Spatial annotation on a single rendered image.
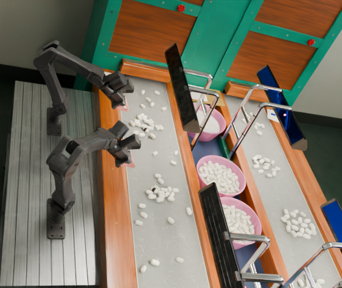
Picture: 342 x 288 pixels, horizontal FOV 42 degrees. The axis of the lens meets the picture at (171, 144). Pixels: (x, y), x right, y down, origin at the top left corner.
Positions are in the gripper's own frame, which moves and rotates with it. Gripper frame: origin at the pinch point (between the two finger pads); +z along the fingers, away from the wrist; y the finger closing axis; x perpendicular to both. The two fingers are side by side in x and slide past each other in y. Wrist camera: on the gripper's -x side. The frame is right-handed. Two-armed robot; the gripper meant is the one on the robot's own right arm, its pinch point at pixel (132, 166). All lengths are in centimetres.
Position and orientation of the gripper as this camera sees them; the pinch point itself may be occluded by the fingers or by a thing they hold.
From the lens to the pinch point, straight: 196.4
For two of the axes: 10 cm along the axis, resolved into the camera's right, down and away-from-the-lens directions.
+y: -1.4, -6.9, 7.1
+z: 5.0, 5.6, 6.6
